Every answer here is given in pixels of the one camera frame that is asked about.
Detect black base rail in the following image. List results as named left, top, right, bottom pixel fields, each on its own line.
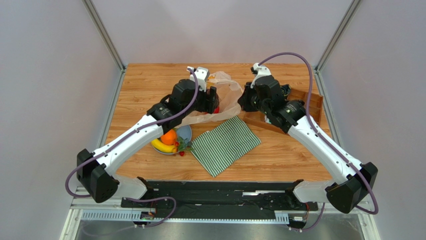
left=120, top=180, right=320, bottom=220

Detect yellow banana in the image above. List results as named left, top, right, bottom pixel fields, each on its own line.
left=151, top=138, right=178, bottom=154

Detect red pomegranate fruit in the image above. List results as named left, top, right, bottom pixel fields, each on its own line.
left=213, top=106, right=220, bottom=114

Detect green striped cloth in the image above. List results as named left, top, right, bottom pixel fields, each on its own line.
left=191, top=116, right=261, bottom=178

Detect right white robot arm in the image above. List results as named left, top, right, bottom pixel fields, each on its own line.
left=238, top=75, right=378, bottom=214

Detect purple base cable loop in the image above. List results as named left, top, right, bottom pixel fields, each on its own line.
left=124, top=196, right=177, bottom=229

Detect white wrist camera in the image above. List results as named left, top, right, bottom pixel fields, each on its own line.
left=250, top=63, right=272, bottom=89
left=187, top=66, right=210, bottom=92

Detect orange fruit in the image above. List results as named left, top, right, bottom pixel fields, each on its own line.
left=160, top=129, right=178, bottom=146

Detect teal white socks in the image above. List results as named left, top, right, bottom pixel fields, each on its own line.
left=264, top=116, right=272, bottom=125

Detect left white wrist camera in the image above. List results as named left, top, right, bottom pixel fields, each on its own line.
left=187, top=66, right=210, bottom=92

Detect cherry sprig with leaves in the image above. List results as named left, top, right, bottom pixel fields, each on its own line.
left=174, top=136, right=193, bottom=157

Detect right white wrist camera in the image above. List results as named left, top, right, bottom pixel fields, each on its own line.
left=250, top=63, right=272, bottom=89

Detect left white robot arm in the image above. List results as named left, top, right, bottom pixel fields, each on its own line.
left=75, top=79, right=220, bottom=203

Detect translucent banana print plastic bag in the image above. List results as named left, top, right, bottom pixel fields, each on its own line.
left=181, top=71, right=243, bottom=126

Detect blue plate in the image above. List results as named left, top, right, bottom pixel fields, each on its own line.
left=151, top=125, right=192, bottom=155

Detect wooden compartment tray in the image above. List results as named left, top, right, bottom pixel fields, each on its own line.
left=242, top=88, right=323, bottom=134

